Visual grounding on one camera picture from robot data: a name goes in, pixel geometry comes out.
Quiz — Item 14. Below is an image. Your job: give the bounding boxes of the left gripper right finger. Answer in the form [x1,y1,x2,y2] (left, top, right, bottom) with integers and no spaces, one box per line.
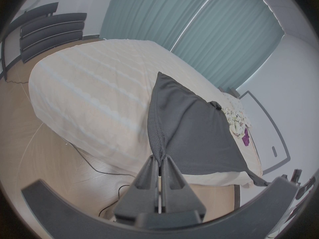
[161,156,207,221]

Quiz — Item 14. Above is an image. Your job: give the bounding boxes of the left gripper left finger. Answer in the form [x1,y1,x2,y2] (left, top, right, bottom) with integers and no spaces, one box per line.
[114,156,160,221]

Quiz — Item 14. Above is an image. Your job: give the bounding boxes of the black T-shirt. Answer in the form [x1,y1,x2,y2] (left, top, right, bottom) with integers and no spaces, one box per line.
[147,71,271,188]

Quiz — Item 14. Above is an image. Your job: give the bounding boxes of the bed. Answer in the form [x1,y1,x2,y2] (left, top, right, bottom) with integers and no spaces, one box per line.
[28,39,291,187]

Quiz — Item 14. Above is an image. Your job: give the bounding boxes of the purple satin garment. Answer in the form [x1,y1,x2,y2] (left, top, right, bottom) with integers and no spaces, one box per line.
[241,128,250,147]

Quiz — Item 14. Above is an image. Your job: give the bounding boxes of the white printed garment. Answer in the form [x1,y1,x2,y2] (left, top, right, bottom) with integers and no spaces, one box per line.
[222,107,253,138]

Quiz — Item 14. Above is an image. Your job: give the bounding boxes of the white printed pillow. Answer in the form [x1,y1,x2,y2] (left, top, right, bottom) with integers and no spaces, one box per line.
[221,92,246,117]

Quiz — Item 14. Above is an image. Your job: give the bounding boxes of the grey bedside table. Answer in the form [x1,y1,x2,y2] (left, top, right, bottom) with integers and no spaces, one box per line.
[218,86,240,98]

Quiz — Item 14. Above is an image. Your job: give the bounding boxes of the blue-green curtain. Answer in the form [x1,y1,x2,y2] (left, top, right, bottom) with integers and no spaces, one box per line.
[100,0,224,52]
[170,0,286,92]

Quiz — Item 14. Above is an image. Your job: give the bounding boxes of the dark grey chest of drawers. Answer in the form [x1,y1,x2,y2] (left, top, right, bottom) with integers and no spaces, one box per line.
[19,13,87,63]

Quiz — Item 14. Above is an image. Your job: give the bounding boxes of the black cable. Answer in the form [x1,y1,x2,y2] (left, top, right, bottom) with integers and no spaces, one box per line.
[65,142,137,217]

